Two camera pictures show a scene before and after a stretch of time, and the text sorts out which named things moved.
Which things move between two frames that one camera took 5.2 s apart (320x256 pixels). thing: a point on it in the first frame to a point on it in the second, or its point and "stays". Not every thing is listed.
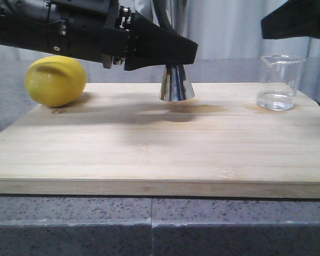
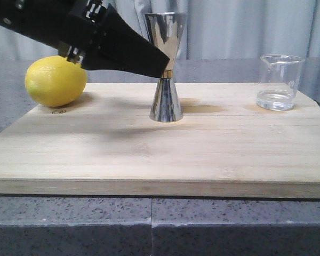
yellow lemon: [56, 80] stays
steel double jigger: [175, 86] to [166, 29]
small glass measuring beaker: [278, 81] stays
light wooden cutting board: [122, 140] stays
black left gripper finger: [151, 45] to [123, 48]
